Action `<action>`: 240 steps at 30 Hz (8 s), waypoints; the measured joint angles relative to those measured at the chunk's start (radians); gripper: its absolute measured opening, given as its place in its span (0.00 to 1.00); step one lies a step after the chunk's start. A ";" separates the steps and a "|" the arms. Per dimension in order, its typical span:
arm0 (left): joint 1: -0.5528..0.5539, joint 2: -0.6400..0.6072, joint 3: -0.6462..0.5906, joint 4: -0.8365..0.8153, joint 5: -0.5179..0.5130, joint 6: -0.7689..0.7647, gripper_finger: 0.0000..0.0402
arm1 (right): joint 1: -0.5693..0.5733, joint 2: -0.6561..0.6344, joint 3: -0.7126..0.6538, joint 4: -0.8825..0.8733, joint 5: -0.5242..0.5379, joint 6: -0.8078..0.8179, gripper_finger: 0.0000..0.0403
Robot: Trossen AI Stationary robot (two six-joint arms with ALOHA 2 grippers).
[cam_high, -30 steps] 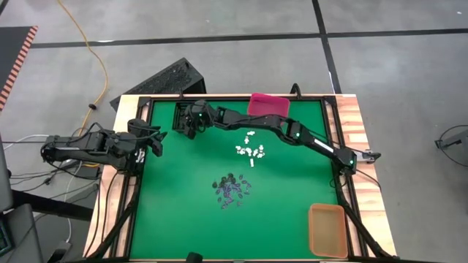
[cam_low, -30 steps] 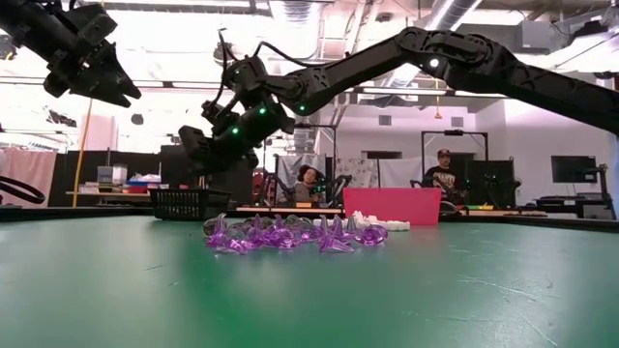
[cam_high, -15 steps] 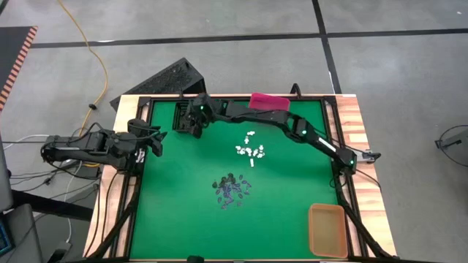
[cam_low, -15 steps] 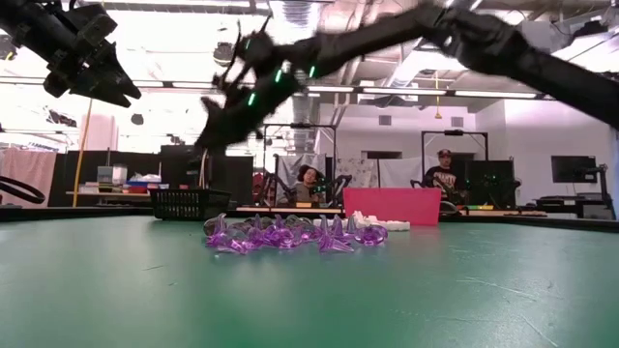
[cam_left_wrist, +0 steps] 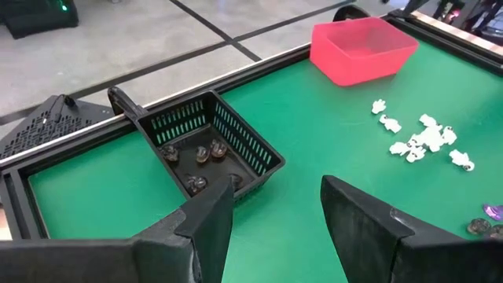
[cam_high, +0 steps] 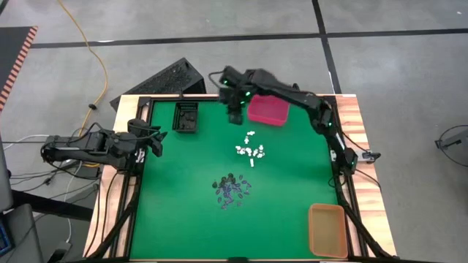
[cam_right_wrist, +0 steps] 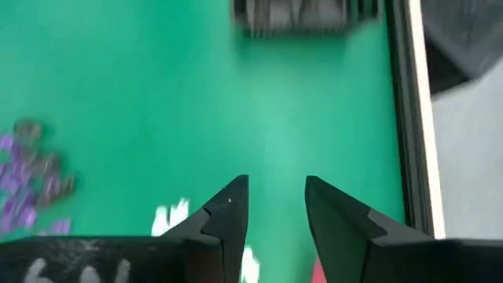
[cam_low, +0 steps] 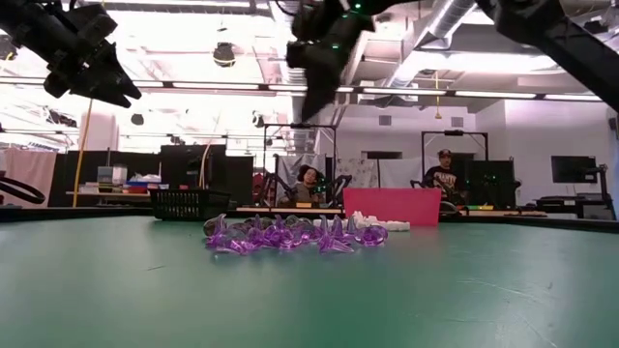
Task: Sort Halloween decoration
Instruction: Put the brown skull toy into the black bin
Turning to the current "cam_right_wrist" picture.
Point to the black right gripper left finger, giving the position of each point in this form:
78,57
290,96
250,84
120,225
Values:
220,236

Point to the white ghost figure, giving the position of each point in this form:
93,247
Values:
171,218
249,267

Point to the wooden table board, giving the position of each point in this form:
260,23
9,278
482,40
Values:
426,118

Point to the black slotted plastic basket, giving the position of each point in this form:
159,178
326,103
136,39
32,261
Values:
306,15

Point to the black table frame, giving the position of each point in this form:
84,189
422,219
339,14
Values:
401,118

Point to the purple translucent witch hat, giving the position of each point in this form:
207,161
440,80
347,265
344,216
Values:
8,222
51,184
61,226
27,217
6,142

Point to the pink plastic bin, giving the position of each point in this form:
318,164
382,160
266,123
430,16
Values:
319,275

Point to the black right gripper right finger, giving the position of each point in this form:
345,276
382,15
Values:
346,236

